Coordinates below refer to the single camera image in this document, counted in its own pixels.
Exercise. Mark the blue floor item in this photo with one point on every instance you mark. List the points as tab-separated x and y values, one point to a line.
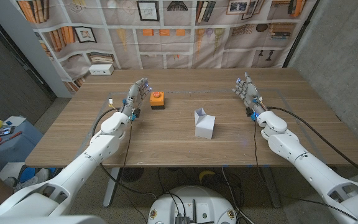
26	175

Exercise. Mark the white paper sheet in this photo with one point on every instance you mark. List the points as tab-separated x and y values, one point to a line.
15	120

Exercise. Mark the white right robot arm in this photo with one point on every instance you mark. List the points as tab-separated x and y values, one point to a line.
291	146

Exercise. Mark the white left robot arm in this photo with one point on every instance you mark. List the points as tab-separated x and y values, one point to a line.
101	146

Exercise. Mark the blue side table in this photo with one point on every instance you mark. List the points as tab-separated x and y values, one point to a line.
14	149

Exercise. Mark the red pen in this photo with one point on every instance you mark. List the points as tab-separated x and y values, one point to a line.
6	140

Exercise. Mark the yellow banana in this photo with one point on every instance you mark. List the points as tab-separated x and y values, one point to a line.
206	173

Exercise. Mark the white table leg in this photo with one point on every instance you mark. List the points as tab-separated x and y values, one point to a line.
110	194
272	193

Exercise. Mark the black backdrop stand pole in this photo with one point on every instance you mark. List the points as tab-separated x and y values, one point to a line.
300	34

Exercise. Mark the black floor fan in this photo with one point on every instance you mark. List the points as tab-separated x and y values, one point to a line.
132	175

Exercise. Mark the white power strip box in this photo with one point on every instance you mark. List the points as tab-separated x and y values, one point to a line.
101	69

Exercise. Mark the white sneaker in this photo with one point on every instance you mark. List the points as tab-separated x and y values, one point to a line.
26	183

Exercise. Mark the orange block with red button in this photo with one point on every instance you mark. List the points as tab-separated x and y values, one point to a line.
157	99

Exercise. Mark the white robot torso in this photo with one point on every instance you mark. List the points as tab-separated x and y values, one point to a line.
194	202

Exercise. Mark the smartphone with colourful screen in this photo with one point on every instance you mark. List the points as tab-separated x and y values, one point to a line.
1	132

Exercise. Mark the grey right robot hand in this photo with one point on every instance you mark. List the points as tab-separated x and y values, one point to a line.
249	91

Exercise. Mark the printed bookshelf backdrop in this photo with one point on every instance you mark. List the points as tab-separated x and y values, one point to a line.
179	46

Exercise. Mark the white milk carton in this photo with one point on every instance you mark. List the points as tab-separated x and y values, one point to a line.
205	127

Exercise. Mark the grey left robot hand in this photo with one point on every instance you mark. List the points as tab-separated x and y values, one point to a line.
135	95

